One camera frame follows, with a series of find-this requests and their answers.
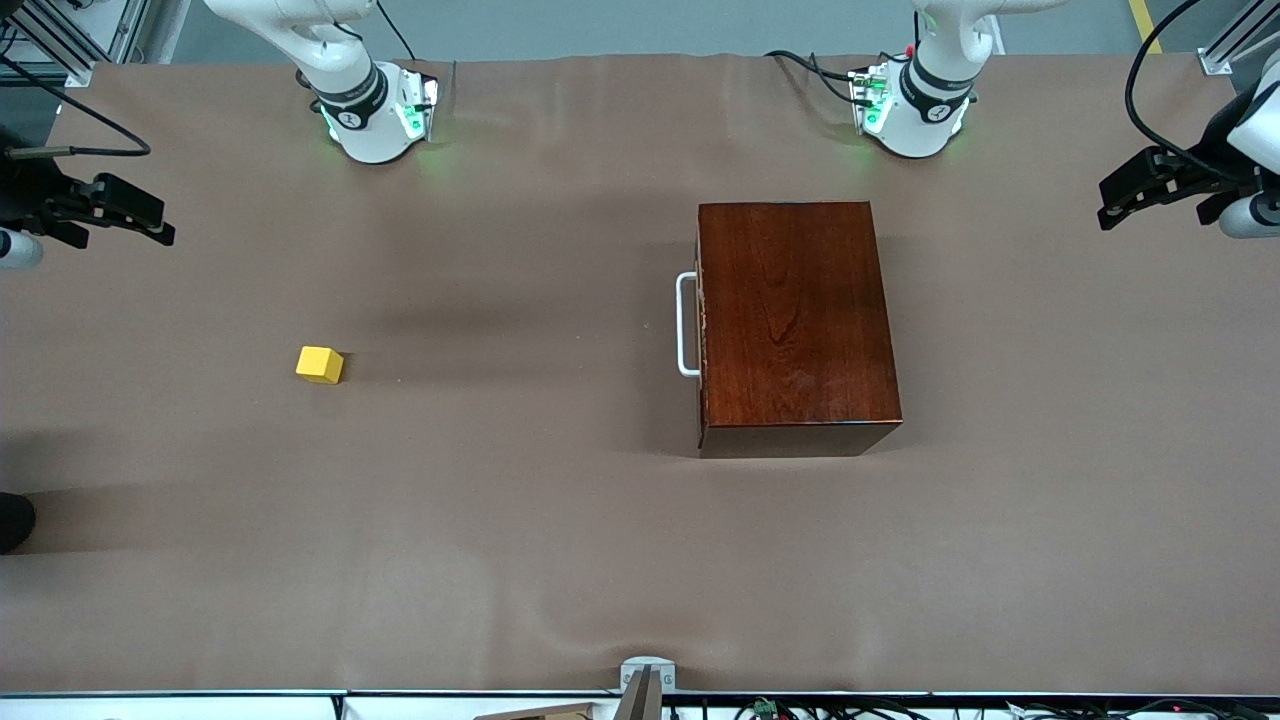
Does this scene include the yellow block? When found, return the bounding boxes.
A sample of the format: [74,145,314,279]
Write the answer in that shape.
[296,346,345,385]

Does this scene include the light wood drawer white handle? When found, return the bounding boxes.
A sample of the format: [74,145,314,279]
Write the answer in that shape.
[676,208,708,451]

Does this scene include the aluminium profile beam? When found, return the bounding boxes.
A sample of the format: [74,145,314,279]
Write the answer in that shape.
[1198,0,1280,77]

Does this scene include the black shoe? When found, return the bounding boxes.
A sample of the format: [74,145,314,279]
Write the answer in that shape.
[0,493,37,555]

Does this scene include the dark brown wooden cabinet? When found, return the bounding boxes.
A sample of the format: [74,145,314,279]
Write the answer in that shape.
[697,201,904,459]

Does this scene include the brown table cover sheet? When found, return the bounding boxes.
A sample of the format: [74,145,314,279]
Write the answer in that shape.
[0,52,1280,697]

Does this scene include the brown cardboard piece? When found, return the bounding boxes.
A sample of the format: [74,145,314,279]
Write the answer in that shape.
[474,702,603,720]

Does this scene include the aluminium frame with cables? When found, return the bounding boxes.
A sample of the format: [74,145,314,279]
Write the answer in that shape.
[0,0,191,89]

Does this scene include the thin black right base cable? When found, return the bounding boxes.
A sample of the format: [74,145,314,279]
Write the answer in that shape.
[374,0,418,63]

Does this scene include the black left base cables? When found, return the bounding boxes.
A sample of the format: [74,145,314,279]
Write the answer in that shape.
[764,47,883,107]

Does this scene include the tangled black cables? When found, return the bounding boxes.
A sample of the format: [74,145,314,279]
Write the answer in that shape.
[668,696,1280,720]

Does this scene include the grey metal clamp bracket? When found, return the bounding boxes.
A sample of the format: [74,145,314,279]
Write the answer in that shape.
[619,656,677,720]

